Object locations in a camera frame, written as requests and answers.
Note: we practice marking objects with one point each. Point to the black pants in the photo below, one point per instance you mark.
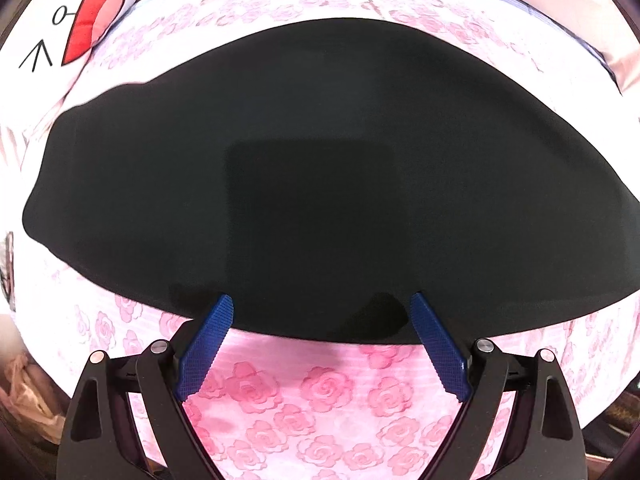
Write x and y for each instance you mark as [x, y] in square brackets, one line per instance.
[320, 160]

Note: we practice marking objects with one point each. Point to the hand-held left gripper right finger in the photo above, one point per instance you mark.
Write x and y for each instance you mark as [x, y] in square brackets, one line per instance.
[440, 347]

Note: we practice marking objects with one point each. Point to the pink rose-printed bed sheet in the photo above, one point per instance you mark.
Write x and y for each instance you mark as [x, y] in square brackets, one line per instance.
[325, 390]

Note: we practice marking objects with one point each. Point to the white pillow with red print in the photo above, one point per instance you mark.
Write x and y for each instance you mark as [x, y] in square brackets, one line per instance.
[40, 35]

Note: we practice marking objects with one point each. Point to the beige cloth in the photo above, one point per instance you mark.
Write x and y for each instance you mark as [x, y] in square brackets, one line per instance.
[575, 15]

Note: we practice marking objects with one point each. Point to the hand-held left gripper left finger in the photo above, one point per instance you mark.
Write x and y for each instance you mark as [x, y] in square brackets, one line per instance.
[207, 345]

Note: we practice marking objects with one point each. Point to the crumpled plastic bag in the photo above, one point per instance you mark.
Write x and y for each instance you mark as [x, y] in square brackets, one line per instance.
[25, 385]

